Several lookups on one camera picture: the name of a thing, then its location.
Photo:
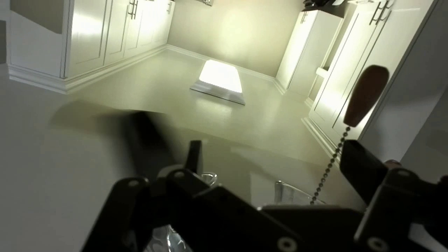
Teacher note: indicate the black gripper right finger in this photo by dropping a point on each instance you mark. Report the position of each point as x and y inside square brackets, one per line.
[362, 169]

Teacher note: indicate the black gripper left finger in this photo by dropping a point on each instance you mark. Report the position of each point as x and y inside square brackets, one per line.
[194, 161]

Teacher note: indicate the fan pull chain wooden knob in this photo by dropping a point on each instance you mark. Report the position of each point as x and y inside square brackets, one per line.
[365, 95]

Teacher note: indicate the rectangular ceiling light panel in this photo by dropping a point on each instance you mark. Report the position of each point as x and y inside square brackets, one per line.
[221, 79]

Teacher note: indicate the white upper kitchen cabinet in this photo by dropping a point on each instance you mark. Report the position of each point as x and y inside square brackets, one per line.
[408, 37]

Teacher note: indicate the white cabinets left row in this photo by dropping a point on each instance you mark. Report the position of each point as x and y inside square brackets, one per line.
[62, 44]

